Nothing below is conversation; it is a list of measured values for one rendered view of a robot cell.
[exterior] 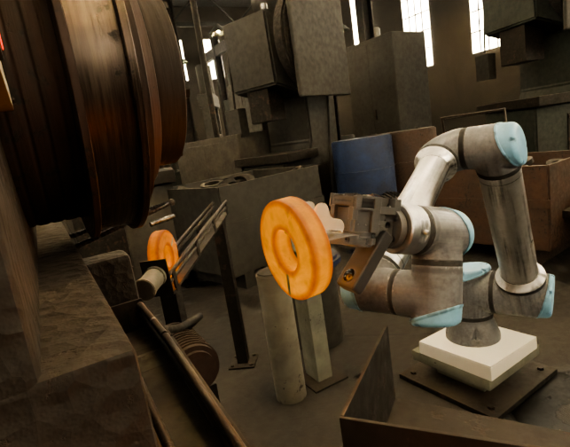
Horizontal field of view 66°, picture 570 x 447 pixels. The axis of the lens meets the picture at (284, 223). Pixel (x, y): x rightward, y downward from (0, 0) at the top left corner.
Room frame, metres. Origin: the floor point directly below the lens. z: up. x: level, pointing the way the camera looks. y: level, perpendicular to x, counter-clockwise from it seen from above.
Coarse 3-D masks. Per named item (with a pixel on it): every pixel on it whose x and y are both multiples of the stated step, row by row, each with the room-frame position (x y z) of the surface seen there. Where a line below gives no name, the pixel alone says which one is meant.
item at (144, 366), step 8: (144, 328) 0.83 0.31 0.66; (128, 336) 0.80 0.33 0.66; (136, 336) 0.79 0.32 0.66; (144, 336) 0.79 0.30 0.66; (152, 336) 0.78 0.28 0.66; (136, 344) 0.76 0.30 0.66; (144, 344) 0.75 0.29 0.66; (152, 344) 0.74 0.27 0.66; (160, 344) 0.74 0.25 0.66; (144, 352) 0.72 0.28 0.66; (152, 352) 0.71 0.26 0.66; (160, 352) 0.71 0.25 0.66; (144, 360) 0.69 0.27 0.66; (152, 360) 0.68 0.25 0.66; (160, 360) 0.68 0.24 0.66; (168, 360) 0.67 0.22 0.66; (144, 368) 0.66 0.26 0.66; (152, 368) 0.65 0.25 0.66
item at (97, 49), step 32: (64, 0) 0.51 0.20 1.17; (96, 0) 0.53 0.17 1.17; (96, 32) 0.52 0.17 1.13; (128, 32) 0.53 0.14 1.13; (96, 64) 0.52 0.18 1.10; (128, 64) 0.53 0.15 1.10; (96, 96) 0.52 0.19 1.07; (128, 96) 0.53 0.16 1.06; (96, 128) 0.52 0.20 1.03; (128, 128) 0.54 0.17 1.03; (96, 160) 0.54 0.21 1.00; (128, 160) 0.56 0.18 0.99; (128, 192) 0.59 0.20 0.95; (128, 224) 0.75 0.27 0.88
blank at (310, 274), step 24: (264, 216) 0.67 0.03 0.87; (288, 216) 0.61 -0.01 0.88; (312, 216) 0.60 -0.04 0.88; (264, 240) 0.69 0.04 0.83; (288, 240) 0.68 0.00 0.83; (312, 240) 0.57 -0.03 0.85; (288, 264) 0.65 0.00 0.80; (312, 264) 0.57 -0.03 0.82; (288, 288) 0.64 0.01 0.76; (312, 288) 0.58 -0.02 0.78
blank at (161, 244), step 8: (152, 232) 1.23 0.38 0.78; (160, 232) 1.22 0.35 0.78; (168, 232) 1.27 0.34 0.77; (152, 240) 1.19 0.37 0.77; (160, 240) 1.20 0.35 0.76; (168, 240) 1.26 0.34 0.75; (152, 248) 1.17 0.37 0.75; (160, 248) 1.19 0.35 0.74; (168, 248) 1.27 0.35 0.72; (176, 248) 1.31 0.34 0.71; (152, 256) 1.16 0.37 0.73; (160, 256) 1.18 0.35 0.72; (168, 256) 1.27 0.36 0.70; (176, 256) 1.29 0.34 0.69; (168, 264) 1.25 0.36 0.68
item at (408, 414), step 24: (384, 336) 0.53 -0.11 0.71; (384, 360) 0.52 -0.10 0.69; (360, 384) 0.43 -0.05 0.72; (384, 384) 0.51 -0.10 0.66; (360, 408) 0.42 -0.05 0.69; (384, 408) 0.50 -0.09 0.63; (408, 408) 0.53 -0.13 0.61; (432, 408) 0.53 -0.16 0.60; (360, 432) 0.37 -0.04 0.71; (384, 432) 0.36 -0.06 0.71; (408, 432) 0.35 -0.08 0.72; (432, 432) 0.34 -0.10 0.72; (456, 432) 0.48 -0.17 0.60; (480, 432) 0.47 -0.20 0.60; (504, 432) 0.47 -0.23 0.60; (528, 432) 0.47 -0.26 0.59; (552, 432) 0.46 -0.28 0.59
